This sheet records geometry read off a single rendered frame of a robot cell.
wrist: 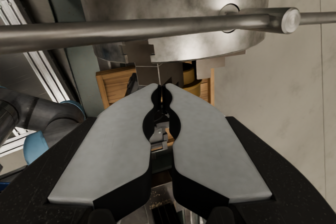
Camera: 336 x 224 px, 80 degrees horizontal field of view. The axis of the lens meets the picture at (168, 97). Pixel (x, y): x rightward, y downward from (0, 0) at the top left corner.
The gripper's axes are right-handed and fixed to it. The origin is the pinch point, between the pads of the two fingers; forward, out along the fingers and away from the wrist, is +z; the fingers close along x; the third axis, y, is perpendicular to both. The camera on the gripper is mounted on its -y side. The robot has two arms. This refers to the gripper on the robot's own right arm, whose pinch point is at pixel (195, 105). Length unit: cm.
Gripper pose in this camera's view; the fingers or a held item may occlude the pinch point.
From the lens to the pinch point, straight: 47.5
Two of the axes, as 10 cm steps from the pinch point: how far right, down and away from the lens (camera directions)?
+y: 0.8, 9.0, 4.2
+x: 3.0, 3.8, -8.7
